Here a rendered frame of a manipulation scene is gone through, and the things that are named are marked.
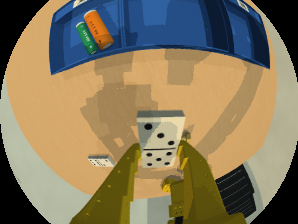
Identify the blue bin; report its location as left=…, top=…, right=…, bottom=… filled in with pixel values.
left=49, top=0, right=270, bottom=76

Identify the orange battery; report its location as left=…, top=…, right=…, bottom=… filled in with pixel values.
left=84, top=10, right=114, bottom=50

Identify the green battery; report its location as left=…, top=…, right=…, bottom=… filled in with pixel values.
left=76, top=22, right=98, bottom=55

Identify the white domino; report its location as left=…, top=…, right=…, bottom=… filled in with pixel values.
left=88, top=156, right=115, bottom=167
left=137, top=110, right=186, bottom=168

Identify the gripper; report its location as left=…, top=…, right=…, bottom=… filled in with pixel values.
left=69, top=140, right=247, bottom=224

